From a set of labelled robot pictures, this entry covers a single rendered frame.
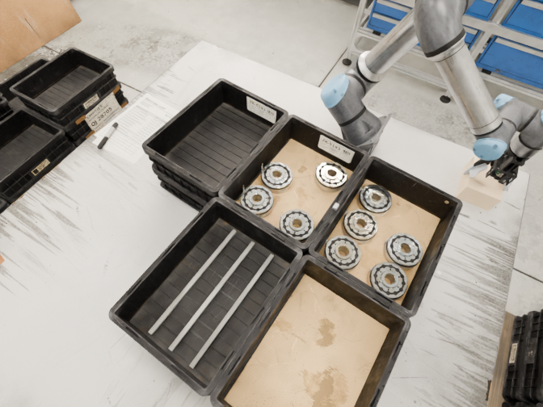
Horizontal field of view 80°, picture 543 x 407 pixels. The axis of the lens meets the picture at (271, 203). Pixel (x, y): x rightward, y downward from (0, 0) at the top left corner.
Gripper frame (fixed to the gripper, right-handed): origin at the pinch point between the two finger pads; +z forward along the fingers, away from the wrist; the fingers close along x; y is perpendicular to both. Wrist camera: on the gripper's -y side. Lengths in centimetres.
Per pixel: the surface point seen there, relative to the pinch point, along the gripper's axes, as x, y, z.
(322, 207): -48, 45, -8
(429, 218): -16.6, 31.6, -7.7
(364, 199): -37, 37, -10
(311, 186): -54, 39, -8
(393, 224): -26.3, 39.1, -7.7
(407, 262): -20, 51, -11
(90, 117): -178, 29, 31
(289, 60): -131, -122, 75
